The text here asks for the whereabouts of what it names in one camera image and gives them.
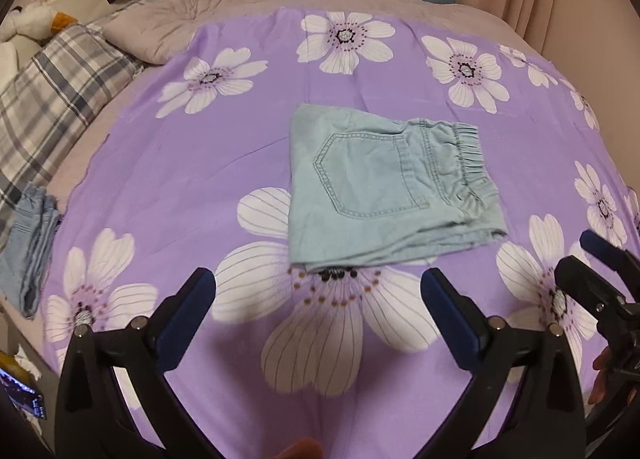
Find light blue denim pants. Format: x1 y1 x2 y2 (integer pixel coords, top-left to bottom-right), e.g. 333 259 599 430
288 104 508 271

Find person's right hand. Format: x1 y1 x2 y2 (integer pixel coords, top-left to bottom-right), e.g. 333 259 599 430
588 346 612 406

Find person's left hand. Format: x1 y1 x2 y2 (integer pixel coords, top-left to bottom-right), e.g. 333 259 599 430
270 437 324 459

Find phone with lit screen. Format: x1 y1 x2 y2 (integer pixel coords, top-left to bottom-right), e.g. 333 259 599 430
0 368 47 420

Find folded blue denim garment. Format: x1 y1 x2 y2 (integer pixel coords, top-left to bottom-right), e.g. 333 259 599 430
1 182 61 319

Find purple floral bed sheet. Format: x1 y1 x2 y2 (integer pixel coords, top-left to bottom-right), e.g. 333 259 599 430
43 9 639 458

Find plaid grey pillow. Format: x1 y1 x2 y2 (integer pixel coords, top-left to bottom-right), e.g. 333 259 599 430
1 24 142 239

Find white goose plush toy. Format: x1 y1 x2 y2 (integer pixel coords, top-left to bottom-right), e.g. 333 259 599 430
1 0 77 43

